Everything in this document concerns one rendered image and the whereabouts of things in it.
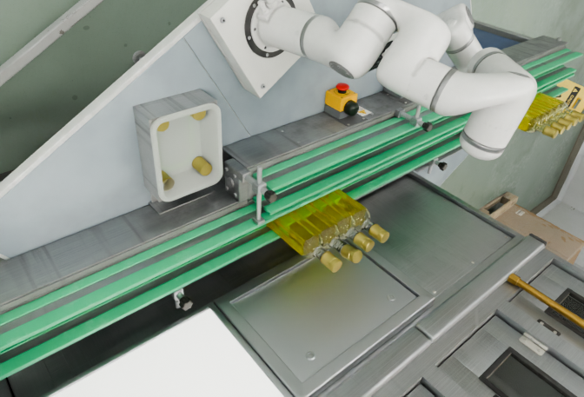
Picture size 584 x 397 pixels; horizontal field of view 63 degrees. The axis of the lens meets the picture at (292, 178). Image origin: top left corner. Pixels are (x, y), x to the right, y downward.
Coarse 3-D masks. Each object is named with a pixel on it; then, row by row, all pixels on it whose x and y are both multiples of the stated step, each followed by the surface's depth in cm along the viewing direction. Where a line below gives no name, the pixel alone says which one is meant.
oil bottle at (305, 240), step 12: (288, 216) 126; (276, 228) 127; (288, 228) 122; (300, 228) 122; (312, 228) 122; (288, 240) 124; (300, 240) 120; (312, 240) 119; (300, 252) 121; (312, 252) 119
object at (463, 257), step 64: (384, 192) 169; (448, 192) 169; (256, 256) 140; (384, 256) 142; (448, 256) 144; (512, 256) 141; (128, 320) 119; (448, 320) 120; (512, 320) 124; (0, 384) 102; (384, 384) 106; (448, 384) 108; (512, 384) 111; (576, 384) 112
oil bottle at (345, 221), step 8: (320, 200) 132; (328, 200) 132; (320, 208) 129; (328, 208) 129; (336, 208) 129; (328, 216) 127; (336, 216) 127; (344, 216) 127; (352, 216) 127; (336, 224) 125; (344, 224) 125; (352, 224) 126; (344, 232) 125
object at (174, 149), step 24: (168, 120) 103; (192, 120) 116; (216, 120) 112; (168, 144) 115; (192, 144) 119; (216, 144) 116; (168, 168) 118; (192, 168) 123; (216, 168) 120; (168, 192) 115; (192, 192) 117
